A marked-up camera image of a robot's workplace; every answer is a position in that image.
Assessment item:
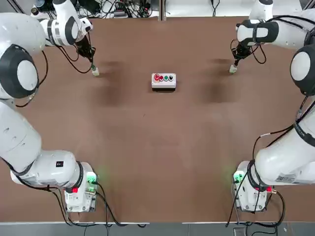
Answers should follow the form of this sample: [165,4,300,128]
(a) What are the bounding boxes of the black arm base cables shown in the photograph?
[50,181,148,227]
[225,188,286,228]

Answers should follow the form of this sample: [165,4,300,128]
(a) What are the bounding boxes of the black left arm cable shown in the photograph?
[14,34,96,108]

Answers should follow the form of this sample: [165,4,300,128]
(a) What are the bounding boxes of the grey four-button control box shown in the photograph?
[151,72,177,90]

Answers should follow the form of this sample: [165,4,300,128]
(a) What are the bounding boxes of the black right arm base cables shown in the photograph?
[225,188,286,228]

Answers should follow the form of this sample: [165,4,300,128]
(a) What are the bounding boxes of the black left arm base cables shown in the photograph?
[50,181,148,227]

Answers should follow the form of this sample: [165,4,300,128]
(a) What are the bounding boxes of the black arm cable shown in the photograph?
[14,34,96,108]
[230,15,315,163]

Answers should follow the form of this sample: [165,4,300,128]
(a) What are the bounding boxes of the aluminium frame post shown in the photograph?
[158,0,166,22]

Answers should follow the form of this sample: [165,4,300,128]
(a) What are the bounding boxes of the thin black cable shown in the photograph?
[211,0,221,17]

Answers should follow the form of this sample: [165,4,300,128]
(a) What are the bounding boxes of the tangle of black cables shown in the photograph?
[81,0,158,18]

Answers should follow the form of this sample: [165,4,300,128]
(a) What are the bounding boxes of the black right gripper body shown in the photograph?
[234,44,252,60]

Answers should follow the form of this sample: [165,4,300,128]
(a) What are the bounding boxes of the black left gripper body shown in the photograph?
[74,35,96,58]

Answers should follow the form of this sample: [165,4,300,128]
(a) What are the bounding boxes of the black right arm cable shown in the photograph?
[230,15,315,163]

